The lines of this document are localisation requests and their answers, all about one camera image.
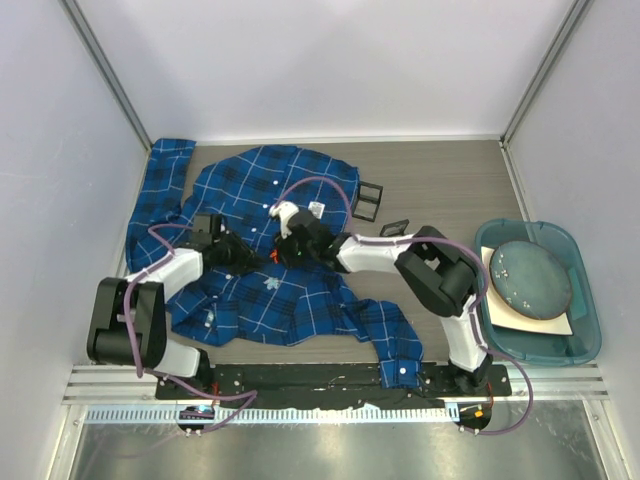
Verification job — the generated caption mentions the black square frame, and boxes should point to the black square frame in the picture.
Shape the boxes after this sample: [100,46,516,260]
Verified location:
[352,181,384,223]

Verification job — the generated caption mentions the blue plaid shirt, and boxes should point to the blue plaid shirt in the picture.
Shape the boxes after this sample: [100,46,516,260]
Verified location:
[125,139,423,388]

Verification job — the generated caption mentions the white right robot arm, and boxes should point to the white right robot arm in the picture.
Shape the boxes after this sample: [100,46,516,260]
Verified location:
[269,202,492,395]

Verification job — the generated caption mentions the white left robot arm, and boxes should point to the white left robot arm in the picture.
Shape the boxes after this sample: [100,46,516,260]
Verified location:
[86,227,263,399]

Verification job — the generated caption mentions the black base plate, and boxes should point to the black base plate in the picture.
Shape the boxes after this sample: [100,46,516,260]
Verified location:
[187,362,512,410]

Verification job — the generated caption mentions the silver blue leaf brooch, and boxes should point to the silver blue leaf brooch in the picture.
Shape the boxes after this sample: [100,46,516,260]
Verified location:
[264,277,280,290]

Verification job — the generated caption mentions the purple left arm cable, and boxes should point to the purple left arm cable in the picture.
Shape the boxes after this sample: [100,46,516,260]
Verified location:
[122,223,259,435]

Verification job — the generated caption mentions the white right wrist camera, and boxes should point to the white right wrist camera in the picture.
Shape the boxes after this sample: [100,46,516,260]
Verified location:
[269,201,299,238]

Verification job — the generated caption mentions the white slotted cable duct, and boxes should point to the white slotted cable duct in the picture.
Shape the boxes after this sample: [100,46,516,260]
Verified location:
[85,403,459,425]

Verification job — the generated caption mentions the teal plastic bin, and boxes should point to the teal plastic bin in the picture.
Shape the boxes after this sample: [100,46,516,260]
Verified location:
[475,219,602,367]

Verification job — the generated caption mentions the small black tilted frame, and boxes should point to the small black tilted frame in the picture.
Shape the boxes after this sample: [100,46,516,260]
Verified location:
[379,219,410,238]

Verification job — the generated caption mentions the round blue plate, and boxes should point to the round blue plate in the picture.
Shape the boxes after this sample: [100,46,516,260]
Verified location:
[488,240,573,320]

